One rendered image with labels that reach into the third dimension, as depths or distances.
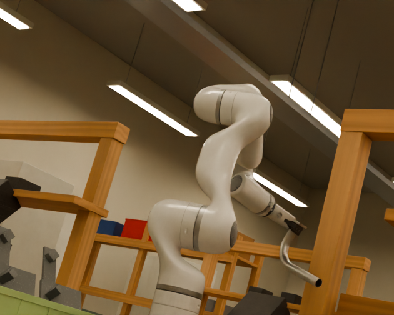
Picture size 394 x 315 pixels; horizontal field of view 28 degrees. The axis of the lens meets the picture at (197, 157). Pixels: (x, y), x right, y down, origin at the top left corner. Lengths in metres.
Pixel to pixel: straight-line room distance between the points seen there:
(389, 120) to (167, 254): 1.18
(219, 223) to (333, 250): 0.89
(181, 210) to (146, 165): 9.31
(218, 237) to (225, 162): 0.23
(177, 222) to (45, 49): 8.18
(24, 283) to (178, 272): 0.63
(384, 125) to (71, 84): 7.74
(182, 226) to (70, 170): 8.37
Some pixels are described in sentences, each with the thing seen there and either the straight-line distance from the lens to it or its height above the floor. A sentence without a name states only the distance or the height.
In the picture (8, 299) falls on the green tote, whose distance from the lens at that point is 2.09.
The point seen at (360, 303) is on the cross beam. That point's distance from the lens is 2.80.
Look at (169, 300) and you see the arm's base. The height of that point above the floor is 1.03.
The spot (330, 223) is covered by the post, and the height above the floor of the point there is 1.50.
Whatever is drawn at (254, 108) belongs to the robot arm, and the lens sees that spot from 2.16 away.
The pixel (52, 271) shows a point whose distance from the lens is 2.52.
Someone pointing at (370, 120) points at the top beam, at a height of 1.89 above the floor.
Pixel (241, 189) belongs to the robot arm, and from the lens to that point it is 2.52.
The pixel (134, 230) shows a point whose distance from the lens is 8.50.
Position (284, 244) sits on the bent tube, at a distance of 2.74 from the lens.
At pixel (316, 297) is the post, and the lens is 2.77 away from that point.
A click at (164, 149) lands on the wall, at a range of 11.55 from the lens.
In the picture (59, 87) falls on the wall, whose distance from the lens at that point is 10.19.
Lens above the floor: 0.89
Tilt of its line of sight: 15 degrees up
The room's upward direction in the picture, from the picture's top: 16 degrees clockwise
